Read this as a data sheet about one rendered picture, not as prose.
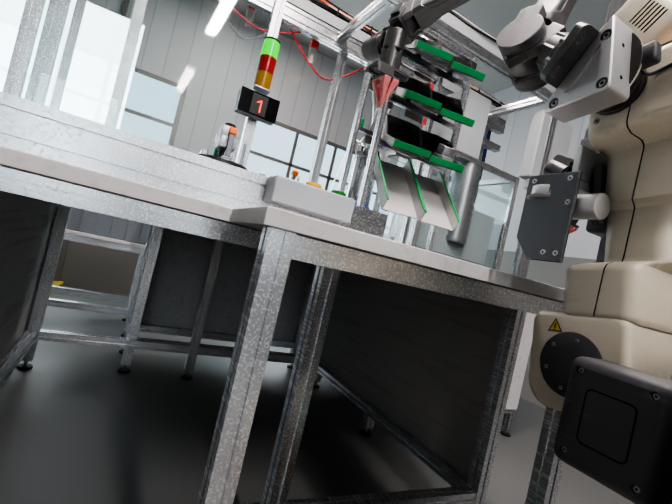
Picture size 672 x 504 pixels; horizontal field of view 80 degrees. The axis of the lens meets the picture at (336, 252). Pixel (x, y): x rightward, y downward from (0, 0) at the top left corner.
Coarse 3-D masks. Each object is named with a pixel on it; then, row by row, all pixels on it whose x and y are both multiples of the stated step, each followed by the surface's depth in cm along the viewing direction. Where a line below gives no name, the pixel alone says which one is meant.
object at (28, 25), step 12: (36, 0) 98; (24, 12) 97; (36, 12) 98; (24, 24) 97; (36, 24) 98; (24, 36) 98; (24, 48) 97; (12, 60) 97; (24, 60) 98; (12, 72) 97; (24, 72) 98; (12, 84) 97
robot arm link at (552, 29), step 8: (552, 24) 67; (552, 32) 66; (544, 40) 66; (536, 48) 66; (504, 56) 70; (512, 56) 69; (520, 56) 68; (528, 56) 68; (536, 56) 68; (512, 64) 69; (520, 64) 69; (528, 64) 69; (536, 64) 69; (512, 72) 72; (520, 72) 71; (528, 72) 70; (536, 72) 70; (520, 80) 72
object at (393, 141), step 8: (376, 112) 146; (392, 120) 148; (400, 120) 149; (384, 128) 134; (392, 128) 150; (400, 128) 150; (408, 128) 147; (416, 128) 141; (384, 136) 133; (392, 136) 151; (400, 136) 152; (408, 136) 146; (416, 136) 139; (392, 144) 125; (400, 144) 124; (408, 144) 125; (416, 144) 138; (416, 152) 126; (424, 152) 127
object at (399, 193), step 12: (384, 168) 139; (396, 168) 143; (408, 168) 140; (384, 180) 125; (396, 180) 137; (408, 180) 138; (384, 192) 123; (396, 192) 131; (408, 192) 134; (384, 204) 121; (396, 204) 127; (408, 204) 129; (420, 204) 126; (408, 216) 125
